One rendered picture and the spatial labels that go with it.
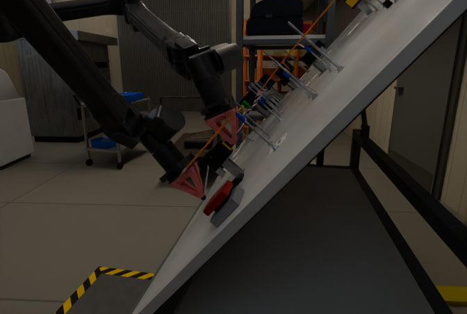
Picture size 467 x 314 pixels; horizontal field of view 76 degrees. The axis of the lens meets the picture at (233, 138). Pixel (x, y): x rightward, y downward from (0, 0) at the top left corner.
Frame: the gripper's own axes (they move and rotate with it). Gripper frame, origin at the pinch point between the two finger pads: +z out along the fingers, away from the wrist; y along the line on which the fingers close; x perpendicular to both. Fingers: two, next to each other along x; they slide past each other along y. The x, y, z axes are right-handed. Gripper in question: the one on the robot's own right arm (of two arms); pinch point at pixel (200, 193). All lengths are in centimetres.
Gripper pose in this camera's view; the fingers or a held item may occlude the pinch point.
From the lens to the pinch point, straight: 73.6
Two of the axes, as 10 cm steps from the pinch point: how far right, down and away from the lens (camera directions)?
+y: 1.4, -2.0, 9.7
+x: -7.6, 6.1, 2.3
